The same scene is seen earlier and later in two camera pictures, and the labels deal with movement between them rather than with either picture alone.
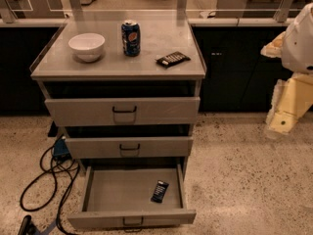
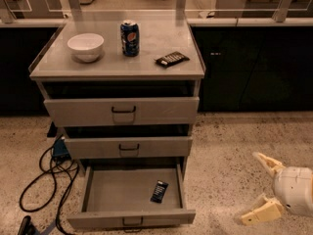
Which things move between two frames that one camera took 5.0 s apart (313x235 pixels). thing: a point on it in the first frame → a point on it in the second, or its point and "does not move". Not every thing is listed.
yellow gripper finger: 291,98 → 268,209
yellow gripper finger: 274,49 → 272,165
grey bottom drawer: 120,195 does not move
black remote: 159,191 does not move
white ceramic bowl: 87,46 does not move
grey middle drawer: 122,147 does not move
